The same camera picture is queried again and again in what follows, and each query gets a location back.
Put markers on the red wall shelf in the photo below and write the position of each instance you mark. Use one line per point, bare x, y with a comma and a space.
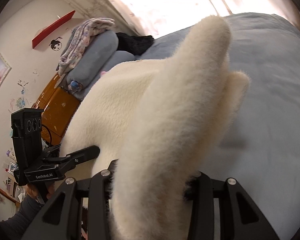
45, 32

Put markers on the black fluffy garment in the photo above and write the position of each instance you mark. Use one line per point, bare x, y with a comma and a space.
135, 45

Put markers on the blue pillow near plush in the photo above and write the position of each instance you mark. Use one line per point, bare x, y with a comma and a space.
117, 58

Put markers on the floral white curtain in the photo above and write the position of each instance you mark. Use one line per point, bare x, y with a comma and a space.
161, 17

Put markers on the patterned folded blanket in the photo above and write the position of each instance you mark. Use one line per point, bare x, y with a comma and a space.
80, 41

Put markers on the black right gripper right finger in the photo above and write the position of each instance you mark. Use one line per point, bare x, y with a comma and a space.
240, 217

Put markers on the orange wooden headboard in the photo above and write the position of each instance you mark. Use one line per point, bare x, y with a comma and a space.
58, 107

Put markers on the cream fluffy sweater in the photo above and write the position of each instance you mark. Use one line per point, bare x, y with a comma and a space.
158, 119

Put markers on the person's left hand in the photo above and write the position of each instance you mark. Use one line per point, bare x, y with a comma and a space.
33, 192

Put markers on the blue pillow upper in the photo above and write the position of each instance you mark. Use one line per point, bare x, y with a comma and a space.
93, 59

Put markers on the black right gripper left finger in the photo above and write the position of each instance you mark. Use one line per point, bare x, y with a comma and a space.
61, 216

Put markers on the blue bed blanket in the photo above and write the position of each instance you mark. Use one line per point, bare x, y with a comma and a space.
261, 147

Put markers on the dark grey sleeve forearm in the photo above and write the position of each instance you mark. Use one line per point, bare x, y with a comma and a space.
16, 226

